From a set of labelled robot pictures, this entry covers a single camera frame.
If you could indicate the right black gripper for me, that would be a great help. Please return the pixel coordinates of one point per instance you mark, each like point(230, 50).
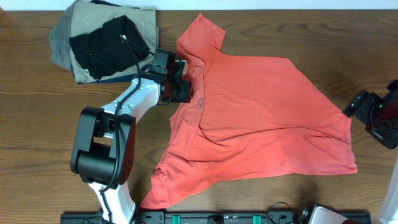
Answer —
point(384, 137)

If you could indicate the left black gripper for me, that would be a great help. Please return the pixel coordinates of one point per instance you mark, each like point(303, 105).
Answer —
point(182, 90)

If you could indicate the red t-shirt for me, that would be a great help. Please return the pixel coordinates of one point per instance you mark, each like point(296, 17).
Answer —
point(249, 117)

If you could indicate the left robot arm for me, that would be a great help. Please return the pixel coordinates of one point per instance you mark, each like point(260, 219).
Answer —
point(103, 151)

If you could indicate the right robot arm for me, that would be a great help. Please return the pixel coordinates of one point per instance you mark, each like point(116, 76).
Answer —
point(387, 213)

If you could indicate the navy folded garment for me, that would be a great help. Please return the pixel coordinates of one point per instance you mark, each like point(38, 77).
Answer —
point(82, 76)

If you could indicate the black folded garment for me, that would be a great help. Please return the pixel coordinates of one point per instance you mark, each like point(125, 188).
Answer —
point(114, 47)

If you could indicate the beige folded garment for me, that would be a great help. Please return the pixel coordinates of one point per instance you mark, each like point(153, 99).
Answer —
point(89, 16)

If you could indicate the grey folded garment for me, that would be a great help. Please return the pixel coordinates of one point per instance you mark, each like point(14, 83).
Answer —
point(59, 40)

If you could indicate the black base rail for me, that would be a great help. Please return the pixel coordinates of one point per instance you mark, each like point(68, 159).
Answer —
point(160, 217)

